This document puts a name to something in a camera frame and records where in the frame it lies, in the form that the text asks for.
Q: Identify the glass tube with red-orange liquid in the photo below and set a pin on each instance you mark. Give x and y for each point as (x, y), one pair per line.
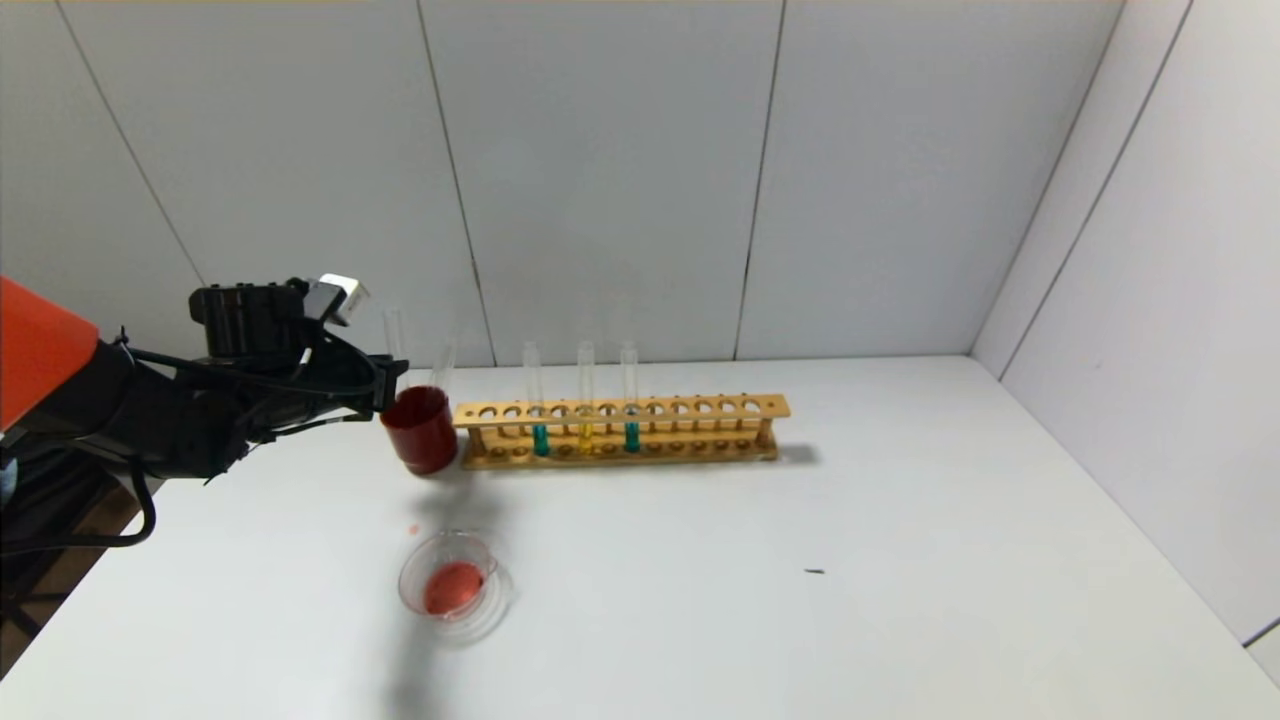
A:
(393, 335)

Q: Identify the empty clear glass tube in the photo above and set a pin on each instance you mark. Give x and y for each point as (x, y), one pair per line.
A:
(445, 365)

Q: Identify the wooden test tube rack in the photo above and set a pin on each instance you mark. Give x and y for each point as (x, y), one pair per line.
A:
(680, 410)

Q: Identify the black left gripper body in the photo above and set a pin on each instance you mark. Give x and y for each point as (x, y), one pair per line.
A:
(391, 385)

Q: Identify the clear glass spouted dish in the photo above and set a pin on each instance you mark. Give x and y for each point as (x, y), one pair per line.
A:
(455, 590)

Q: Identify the glass tube with teal liquid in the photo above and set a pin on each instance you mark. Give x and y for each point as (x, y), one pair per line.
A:
(632, 437)

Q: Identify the orange and black left arm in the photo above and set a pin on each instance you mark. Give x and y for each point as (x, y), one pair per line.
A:
(120, 420)

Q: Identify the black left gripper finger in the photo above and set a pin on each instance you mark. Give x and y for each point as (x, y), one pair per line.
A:
(388, 396)
(392, 368)

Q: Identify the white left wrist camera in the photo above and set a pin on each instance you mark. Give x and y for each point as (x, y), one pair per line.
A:
(340, 297)

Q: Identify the glass tube with yellow liquid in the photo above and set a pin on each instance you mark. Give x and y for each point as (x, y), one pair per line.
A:
(586, 435)

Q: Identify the dark red plastic cup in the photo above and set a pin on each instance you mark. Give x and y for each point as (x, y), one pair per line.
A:
(425, 440)

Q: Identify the glass tube with blue-green liquid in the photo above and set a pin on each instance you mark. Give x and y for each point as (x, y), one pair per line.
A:
(541, 440)

